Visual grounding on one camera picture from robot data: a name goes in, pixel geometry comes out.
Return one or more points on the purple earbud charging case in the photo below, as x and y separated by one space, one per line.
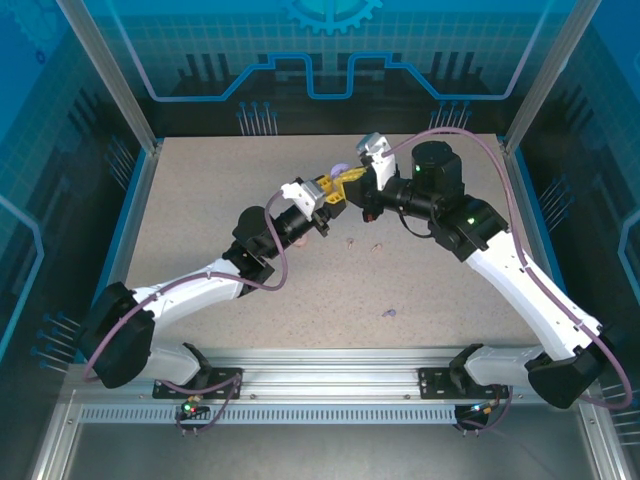
341 168

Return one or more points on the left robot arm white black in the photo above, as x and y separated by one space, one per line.
190 290

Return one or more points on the steel sheet panel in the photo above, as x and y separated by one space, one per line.
325 455

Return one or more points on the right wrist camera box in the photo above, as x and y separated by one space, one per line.
377 160

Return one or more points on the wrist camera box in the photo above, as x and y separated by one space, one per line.
377 160
302 195

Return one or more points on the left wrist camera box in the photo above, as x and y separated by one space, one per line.
302 195

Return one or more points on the aluminium side rail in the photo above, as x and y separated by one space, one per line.
525 200
135 200

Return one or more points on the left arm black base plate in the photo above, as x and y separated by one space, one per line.
225 381

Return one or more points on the aluminium mounting rail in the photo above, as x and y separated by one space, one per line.
330 370

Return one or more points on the aluminium frame post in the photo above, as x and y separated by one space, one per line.
110 75
550 75

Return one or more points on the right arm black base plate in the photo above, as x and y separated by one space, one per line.
435 382

